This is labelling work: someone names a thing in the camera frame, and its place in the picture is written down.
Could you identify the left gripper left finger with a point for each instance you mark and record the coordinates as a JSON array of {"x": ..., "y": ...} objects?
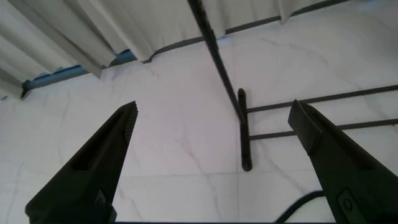
[{"x": 81, "y": 186}]

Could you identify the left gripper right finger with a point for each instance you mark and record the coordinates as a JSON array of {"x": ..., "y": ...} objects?
[{"x": 357, "y": 186}]

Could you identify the black clothes rack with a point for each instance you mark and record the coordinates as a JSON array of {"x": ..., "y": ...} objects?
[{"x": 245, "y": 140}]

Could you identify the white curtain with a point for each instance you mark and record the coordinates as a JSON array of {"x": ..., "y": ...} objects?
[{"x": 93, "y": 25}]

